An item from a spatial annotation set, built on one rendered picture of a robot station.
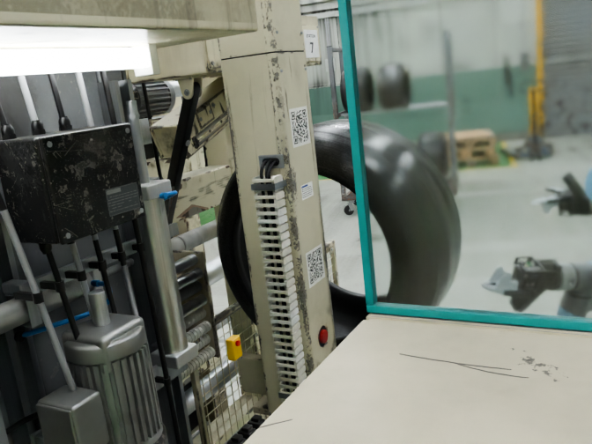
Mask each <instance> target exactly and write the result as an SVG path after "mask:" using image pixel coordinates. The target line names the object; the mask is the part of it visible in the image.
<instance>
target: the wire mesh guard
mask: <svg viewBox="0 0 592 444"><path fill-rule="evenodd" d="M325 245H326V250H328V249H329V248H330V247H332V246H333V254H331V255H330V259H331V266H332V273H331V274H332V275H333V281H332V282H333V283H334V284H335V285H338V286H339V280H338V272H337V255H336V247H335V240H330V241H328V242H327V243H325ZM327 261H329V260H327ZM331 266H329V276H330V275H331V274H330V267H331ZM330 281H331V276H330ZM238 310H240V321H241V322H240V323H239V324H241V327H242V323H243V322H244V321H245V320H247V323H248V318H249V317H248V316H247V315H246V317H247V318H246V319H245V320H243V321H242V320H241V306H240V304H239V303H238V301H237V302H235V303H234V304H232V305H231V306H230V307H228V308H226V309H225V310H223V311H222V312H220V313H219V314H217V315H215V316H214V318H215V323H216V325H217V324H219V323H220V322H222V321H224V320H225V318H227V319H228V325H229V331H230V336H231V330H232V329H230V323H229V318H228V316H230V315H232V314H233V316H234V322H235V327H233V329H234V328H236V327H237V326H238V325H239V324H237V325H236V321H235V315H234V313H235V312H236V311H238ZM252 325H254V331H255V324H254V323H253V324H252ZM252 325H250V326H248V327H247V328H246V329H245V330H247V329H248V334H249V328H250V327H251V326H252ZM222 329H223V334H224V335H223V336H224V340H225V345H223V346H222V347H221V348H223V347H224V346H226V339H225V334H226V333H228V332H229V331H227V332H226V333H224V327H223V322H222ZM245 330H243V327H242V332H241V333H242V334H243V340H244V341H243V342H242V343H244V346H245V351H244V352H246V345H245V341H246V340H248V339H249V341H250V347H251V353H253V352H252V346H253V345H254V344H252V345H251V340H250V337H251V336H253V335H254V334H255V333H256V332H257V331H255V333H254V334H253V335H251V336H250V334H249V337H248V338H247V339H246V340H245V339H244V333H243V332H244V331H245ZM241 333H240V334H241ZM240 334H239V335H240ZM236 335H238V334H237V328H236ZM221 337H222V336H221ZM221 337H218V340H219V339H220V338H221ZM258 341H259V340H257V341H256V335H255V343H256V349H257V342H258ZM242 343H241V344H242ZM250 347H248V348H247V350H248V349H249V348H250ZM221 348H219V352H220V349H221ZM258 351H260V349H259V350H258V349H257V354H258ZM244 352H243V353H244ZM254 354H256V352H255V353H254ZM225 356H226V357H227V363H228V364H227V365H226V366H225V367H227V366H228V369H229V375H230V381H231V384H230V385H231V387H232V392H233V393H234V392H235V391H236V390H237V389H238V390H239V396H240V397H239V398H238V399H237V400H236V401H238V400H239V399H240V408H241V413H242V416H241V417H240V418H239V419H238V420H237V414H236V412H237V411H238V410H239V409H240V408H239V409H238V410H236V409H235V402H236V401H234V397H233V403H234V409H235V416H236V422H235V423H234V424H233V425H232V424H231V417H230V412H229V408H230V407H231V406H232V405H233V403H232V404H231V405H230V406H228V401H227V398H228V397H227V394H226V399H225V400H226V401H227V407H228V408H227V409H226V410H228V413H229V418H228V419H230V425H231V427H230V428H231V430H232V436H233V429H232V426H234V425H235V424H236V423H237V427H238V421H239V420H240V419H241V418H242V419H243V426H244V425H245V424H246V423H247V422H248V421H249V420H250V419H251V418H252V417H253V416H252V417H251V418H249V412H248V411H249V410H250V409H251V408H252V407H253V406H254V405H255V404H254V401H253V396H254V395H255V394H253V395H252V393H251V397H250V398H249V399H248V400H247V394H246V392H245V393H244V394H245V395H246V403H247V407H248V401H249V400H250V399H251V398H252V401H253V406H252V407H251V408H250V409H248V411H247V412H246V413H248V418H249V420H248V421H247V422H246V423H245V424H244V418H243V416H244V415H245V414H246V413H245V414H243V412H242V406H243V405H244V404H245V403H244V404H243V405H241V397H242V396H243V395H244V394H243V395H242V396H241V395H240V387H241V385H240V386H239V383H238V379H239V378H240V377H241V376H239V377H237V371H236V369H237V368H238V367H237V368H236V365H235V361H234V366H235V369H234V370H233V372H234V371H235V372H236V378H237V379H236V380H237V384H238V388H237V389H236V390H235V391H233V385H232V384H233V383H234V382H235V381H236V380H234V381H233V382H232V380H231V373H230V368H229V364H231V363H232V362H233V361H231V362H230V363H229V362H228V356H227V350H226V355H225ZM225 356H224V357H225ZM224 357H223V358H224ZM221 359H222V358H221V355H220V360H219V361H220V362H221V367H222V360H221ZM213 362H214V364H213V365H212V366H214V367H215V364H217V363H218V361H217V362H216V363H215V360H214V357H213ZM206 364H207V370H208V375H209V380H208V381H210V386H211V378H213V377H214V376H215V375H216V379H217V385H219V383H220V382H222V381H224V384H225V378H226V377H225V378H224V372H223V369H224V368H225V367H222V369H221V370H220V371H222V374H223V380H222V381H220V382H219V383H218V377H217V374H218V373H219V372H220V371H218V372H216V367H215V373H216V374H214V375H213V376H212V377H211V378H210V374H209V369H210V368H211V366H210V367H208V362H207V361H206ZM207 370H205V371H204V372H203V373H205V372H206V371H207ZM200 372H201V374H200V375H199V373H198V368H197V370H195V371H194V372H193V373H191V374H190V379H191V384H192V389H193V395H194V400H195V406H196V415H197V421H198V426H199V431H200V436H201V442H202V444H210V437H211V442H212V444H215V443H216V442H217V441H218V440H219V444H220V438H221V437H222V436H223V435H224V434H225V435H226V432H227V431H228V430H229V429H230V428H229V429H228V430H227V431H226V429H225V422H226V421H227V420H228V419H227V420H226V421H225V422H224V417H223V413H224V412H225V411H224V412H223V411H222V405H221V404H222V403H223V402H224V401H225V400H224V401H223V402H222V403H221V400H220V394H221V393H222V392H223V391H224V390H225V391H226V389H227V388H228V387H229V386H230V385H228V386H227V387H226V384H225V389H223V390H222V391H221V392H220V393H219V388H218V395H216V396H215V397H214V398H213V395H212V389H214V388H215V387H216V386H217V385H215V386H214V387H213V388H211V389H210V390H209V391H208V392H207V393H209V392H210V391H211V396H212V400H210V401H209V402H208V403H206V397H205V395H206V394H207V393H205V392H204V384H205V383H206V382H207V381H206V382H205V383H204V382H203V376H202V374H203V373H202V371H201V367H200ZM229 375H227V376H229ZM199 376H201V377H202V384H203V385H201V384H200V379H199ZM202 386H203V393H204V395H202V390H201V387H202ZM233 393H232V394H231V395H233ZM231 395H230V396H231ZM217 396H219V401H220V404H219V405H218V406H217V407H216V408H215V406H214V401H213V399H215V398H216V397H217ZM263 396H264V395H263ZM263 396H262V397H263ZM203 397H204V399H205V405H204V400H203ZM257 397H258V401H259V400H260V399H261V398H262V397H261V398H260V399H259V396H258V394H257ZM211 401H213V408H214V410H213V411H214V413H215V420H216V424H217V429H216V430H215V431H214V432H213V433H211V435H210V436H209V433H208V426H209V427H210V432H211V424H212V423H213V422H214V421H215V420H213V421H212V422H211V423H210V420H209V415H210V414H211V413H212V412H213V411H211V412H210V413H209V414H208V409H207V404H209V403H210V402H211ZM258 401H257V402H258ZM257 402H256V403H257ZM205 406H206V410H207V416H208V421H209V425H208V426H207V422H206V417H207V416H206V417H205V411H204V407H205ZM219 406H220V407H221V412H222V413H221V414H220V415H219V416H218V417H217V418H219V417H220V416H221V415H222V418H223V424H222V425H224V429H225V433H223V434H222V435H221V436H220V437H219V433H218V439H217V440H216V441H215V442H214V443H213V441H212V435H213V434H214V433H215V432H216V431H217V430H218V423H217V418H216V412H215V409H217V408H218V407H219ZM222 425H221V426H222ZM238 430H240V429H239V427H238ZM226 441H227V439H226Z"/></svg>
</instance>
